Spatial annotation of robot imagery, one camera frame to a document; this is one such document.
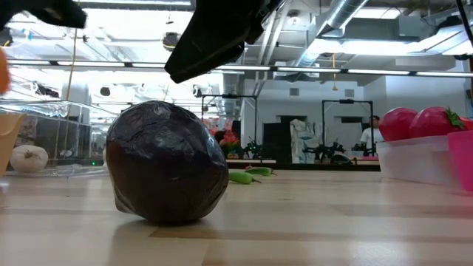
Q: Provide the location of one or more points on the large clear plastic bin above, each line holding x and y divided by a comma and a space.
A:
74, 111

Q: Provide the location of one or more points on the cream garlic bulb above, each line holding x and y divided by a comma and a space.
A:
29, 159

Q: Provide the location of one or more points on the small frosted plastic bin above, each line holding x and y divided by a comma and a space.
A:
414, 159

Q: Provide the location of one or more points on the red plastic basket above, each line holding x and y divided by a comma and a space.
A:
463, 159

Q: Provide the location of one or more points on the silver ventilation duct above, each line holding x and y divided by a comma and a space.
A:
231, 88

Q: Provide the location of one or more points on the black metal stand frame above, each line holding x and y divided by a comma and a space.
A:
347, 101

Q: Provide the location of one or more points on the white covered equipment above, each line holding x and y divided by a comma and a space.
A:
303, 140

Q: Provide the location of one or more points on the black aluminium table frame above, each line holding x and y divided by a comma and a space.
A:
314, 167

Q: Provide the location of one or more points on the person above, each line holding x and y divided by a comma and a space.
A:
372, 136

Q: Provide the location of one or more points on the orange chili pepper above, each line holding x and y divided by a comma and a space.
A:
3, 72

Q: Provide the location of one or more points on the black dome ceiling fixture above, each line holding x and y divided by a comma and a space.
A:
170, 40

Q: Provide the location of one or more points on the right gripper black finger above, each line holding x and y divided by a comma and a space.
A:
214, 40

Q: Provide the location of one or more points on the long ceiling light strip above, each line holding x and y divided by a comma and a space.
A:
310, 69

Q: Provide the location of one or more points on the yellow plastic basket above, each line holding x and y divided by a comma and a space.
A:
9, 140

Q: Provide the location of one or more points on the black background robot arm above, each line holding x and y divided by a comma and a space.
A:
327, 151
255, 149

